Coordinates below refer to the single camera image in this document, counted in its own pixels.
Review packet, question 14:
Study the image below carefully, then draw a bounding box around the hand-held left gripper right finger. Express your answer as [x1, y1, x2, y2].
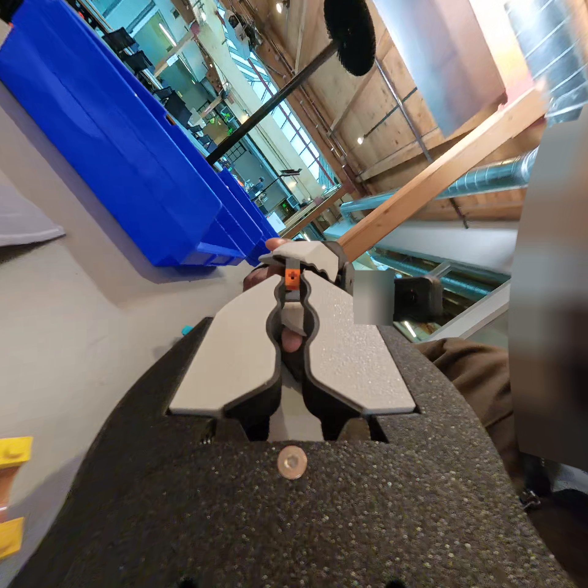
[301, 276, 416, 432]

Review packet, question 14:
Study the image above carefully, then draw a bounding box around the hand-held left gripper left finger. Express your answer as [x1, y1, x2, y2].
[168, 276, 282, 432]

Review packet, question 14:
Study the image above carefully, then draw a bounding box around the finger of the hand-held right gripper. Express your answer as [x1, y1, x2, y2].
[258, 240, 323, 267]
[304, 245, 342, 282]

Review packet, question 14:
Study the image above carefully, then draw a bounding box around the person's right forearm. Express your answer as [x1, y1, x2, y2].
[416, 337, 513, 460]

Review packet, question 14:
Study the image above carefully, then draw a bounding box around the grey desk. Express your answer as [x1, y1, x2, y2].
[0, 18, 331, 588]

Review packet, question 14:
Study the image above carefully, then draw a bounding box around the person's right hand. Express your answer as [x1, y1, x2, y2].
[243, 236, 306, 353]

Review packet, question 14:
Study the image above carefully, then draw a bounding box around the blue plastic bin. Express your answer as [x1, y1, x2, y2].
[0, 0, 251, 268]
[216, 168, 282, 267]

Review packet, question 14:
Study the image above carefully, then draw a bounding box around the black light stand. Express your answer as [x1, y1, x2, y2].
[263, 168, 303, 196]

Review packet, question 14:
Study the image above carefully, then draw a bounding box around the wooden ceiling beam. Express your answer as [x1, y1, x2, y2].
[337, 87, 547, 260]

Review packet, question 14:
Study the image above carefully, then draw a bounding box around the black pole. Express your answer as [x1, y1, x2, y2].
[206, 0, 377, 167]

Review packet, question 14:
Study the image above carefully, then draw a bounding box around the multicoloured toy brick assembly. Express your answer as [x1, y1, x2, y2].
[0, 436, 34, 559]

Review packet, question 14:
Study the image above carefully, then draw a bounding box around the grey instruction booklet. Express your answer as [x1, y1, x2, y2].
[0, 181, 66, 249]

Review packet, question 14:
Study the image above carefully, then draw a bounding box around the person's brown hooded jacket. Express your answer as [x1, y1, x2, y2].
[514, 452, 588, 579]

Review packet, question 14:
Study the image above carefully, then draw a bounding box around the silver air duct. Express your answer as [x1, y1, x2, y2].
[374, 248, 511, 299]
[340, 154, 540, 217]

